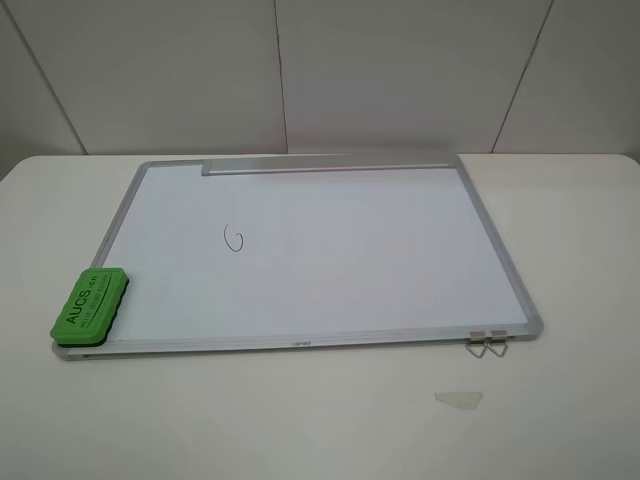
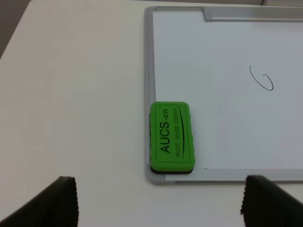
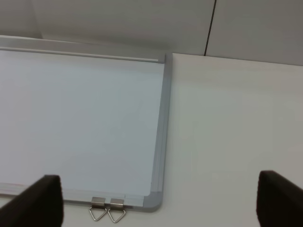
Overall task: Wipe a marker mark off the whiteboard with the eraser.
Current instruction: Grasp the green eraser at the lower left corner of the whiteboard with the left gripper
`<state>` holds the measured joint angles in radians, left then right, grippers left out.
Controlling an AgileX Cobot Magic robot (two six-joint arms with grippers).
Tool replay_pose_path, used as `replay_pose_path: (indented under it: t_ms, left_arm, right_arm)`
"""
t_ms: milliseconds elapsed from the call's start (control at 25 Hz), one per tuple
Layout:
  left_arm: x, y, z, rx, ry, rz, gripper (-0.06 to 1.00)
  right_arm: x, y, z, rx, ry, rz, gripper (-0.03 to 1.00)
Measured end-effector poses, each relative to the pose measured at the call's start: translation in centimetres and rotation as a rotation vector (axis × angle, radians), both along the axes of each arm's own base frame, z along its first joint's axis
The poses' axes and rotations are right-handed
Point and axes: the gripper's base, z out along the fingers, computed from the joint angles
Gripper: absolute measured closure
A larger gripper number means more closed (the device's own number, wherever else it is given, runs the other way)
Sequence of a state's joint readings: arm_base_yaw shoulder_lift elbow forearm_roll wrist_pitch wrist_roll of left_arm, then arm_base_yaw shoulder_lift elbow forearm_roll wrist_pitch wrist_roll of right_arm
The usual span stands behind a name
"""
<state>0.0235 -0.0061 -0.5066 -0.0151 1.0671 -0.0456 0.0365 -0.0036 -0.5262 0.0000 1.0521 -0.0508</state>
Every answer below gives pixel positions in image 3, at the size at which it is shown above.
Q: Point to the metal hanging clip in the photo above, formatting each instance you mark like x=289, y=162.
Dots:
x=97, y=208
x=116, y=209

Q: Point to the right metal hanging clip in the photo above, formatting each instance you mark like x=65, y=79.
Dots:
x=116, y=209

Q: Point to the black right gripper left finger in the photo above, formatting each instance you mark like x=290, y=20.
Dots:
x=40, y=205

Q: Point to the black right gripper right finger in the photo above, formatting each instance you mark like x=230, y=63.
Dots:
x=279, y=201

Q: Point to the left metal hanging clip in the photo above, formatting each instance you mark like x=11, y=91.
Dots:
x=97, y=208

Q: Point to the white aluminium-framed whiteboard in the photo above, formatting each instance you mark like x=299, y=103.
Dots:
x=95, y=115

